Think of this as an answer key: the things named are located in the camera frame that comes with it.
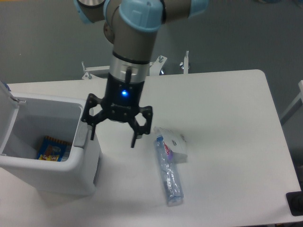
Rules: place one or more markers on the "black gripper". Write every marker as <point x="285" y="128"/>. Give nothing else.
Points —
<point x="123" y="101"/>

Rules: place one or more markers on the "white plastic trash can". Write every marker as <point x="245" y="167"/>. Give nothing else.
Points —
<point x="25" y="119"/>

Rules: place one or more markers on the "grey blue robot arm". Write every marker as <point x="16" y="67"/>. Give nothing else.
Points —
<point x="131" y="26"/>

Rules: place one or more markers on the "white tissue packet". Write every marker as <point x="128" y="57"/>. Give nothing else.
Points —
<point x="175" y="145"/>

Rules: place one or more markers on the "colourful snack packet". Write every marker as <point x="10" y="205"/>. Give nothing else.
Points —
<point x="53" y="149"/>

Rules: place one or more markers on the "clear plastic water bottle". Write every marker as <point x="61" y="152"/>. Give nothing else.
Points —
<point x="167" y="162"/>

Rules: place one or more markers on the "black table clamp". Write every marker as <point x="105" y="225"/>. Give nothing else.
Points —
<point x="295" y="203"/>

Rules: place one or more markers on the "white pedestal base frame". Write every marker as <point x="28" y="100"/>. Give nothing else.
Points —
<point x="156" y="68"/>

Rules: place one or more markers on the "white frame at right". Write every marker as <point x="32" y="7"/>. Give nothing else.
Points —
<point x="294" y="106"/>

